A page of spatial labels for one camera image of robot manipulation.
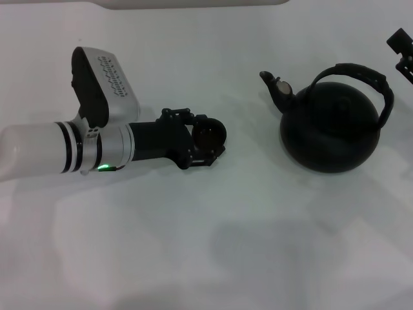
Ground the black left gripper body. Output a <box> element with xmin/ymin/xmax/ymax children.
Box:
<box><xmin>128</xmin><ymin>109</ymin><xmax>194</xmax><ymax>171</ymax></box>

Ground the dark brown teacup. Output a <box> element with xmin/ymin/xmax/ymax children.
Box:
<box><xmin>192</xmin><ymin>118</ymin><xmax>228</xmax><ymax>152</ymax></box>

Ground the black round teapot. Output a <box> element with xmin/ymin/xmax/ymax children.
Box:
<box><xmin>259</xmin><ymin>63</ymin><xmax>395</xmax><ymax>174</ymax></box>

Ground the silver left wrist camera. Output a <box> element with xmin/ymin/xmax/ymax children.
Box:
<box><xmin>70</xmin><ymin>46</ymin><xmax>141</xmax><ymax>129</ymax></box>

